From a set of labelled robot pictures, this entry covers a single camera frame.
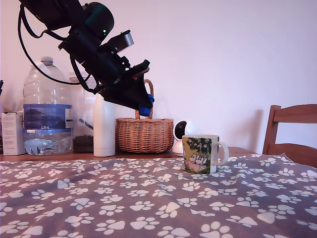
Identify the blue coffee capsule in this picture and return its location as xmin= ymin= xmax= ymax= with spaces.
xmin=138 ymin=93 xmax=155 ymax=117

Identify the illustrated white coffee mug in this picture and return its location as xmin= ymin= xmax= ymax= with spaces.
xmin=182 ymin=134 xmax=229 ymax=174

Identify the white insulated bottle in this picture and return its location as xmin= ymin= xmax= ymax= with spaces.
xmin=93 ymin=93 xmax=116 ymax=157

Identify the clear plastic jar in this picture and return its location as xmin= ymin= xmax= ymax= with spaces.
xmin=68 ymin=71 xmax=98 ymax=153

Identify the woven wicker basket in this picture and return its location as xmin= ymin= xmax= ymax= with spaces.
xmin=115 ymin=78 xmax=175 ymax=153

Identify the dark measuring scoop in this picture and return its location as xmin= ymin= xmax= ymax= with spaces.
xmin=79 ymin=119 xmax=95 ymax=130

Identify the large clear water bottle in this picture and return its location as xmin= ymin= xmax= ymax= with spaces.
xmin=23 ymin=56 xmax=73 ymax=156

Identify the grey paw print tablecloth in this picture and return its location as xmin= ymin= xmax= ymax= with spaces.
xmin=0 ymin=153 xmax=317 ymax=238

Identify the white cardboard box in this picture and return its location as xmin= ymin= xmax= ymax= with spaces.
xmin=1 ymin=111 xmax=26 ymax=156

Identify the brown wooden chair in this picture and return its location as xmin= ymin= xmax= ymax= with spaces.
xmin=262 ymin=104 xmax=317 ymax=170

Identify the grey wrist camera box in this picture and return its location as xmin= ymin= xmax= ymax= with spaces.
xmin=100 ymin=29 xmax=135 ymax=57

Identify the small white round camera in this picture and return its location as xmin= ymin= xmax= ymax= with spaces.
xmin=172 ymin=120 xmax=198 ymax=157

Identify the short black cable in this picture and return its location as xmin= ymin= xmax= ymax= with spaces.
xmin=23 ymin=9 xmax=68 ymax=42

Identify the long black looping cable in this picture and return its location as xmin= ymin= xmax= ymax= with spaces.
xmin=17 ymin=4 xmax=84 ymax=85

